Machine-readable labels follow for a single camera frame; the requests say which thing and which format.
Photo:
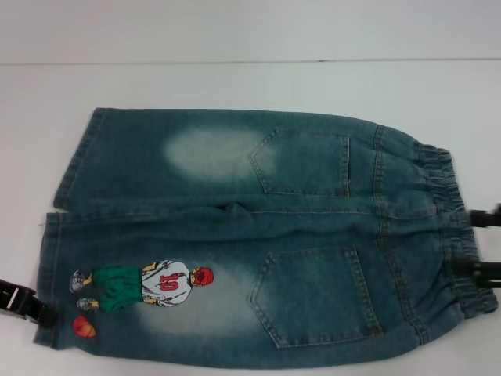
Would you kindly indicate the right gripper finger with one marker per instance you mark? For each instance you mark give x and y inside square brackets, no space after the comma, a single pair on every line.
[487,217]
[487,276]

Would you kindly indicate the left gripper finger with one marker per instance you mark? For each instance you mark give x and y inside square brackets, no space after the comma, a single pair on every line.
[17,295]
[43,318]

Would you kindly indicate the blue denim shorts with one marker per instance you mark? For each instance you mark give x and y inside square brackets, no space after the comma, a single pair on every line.
[219,203]

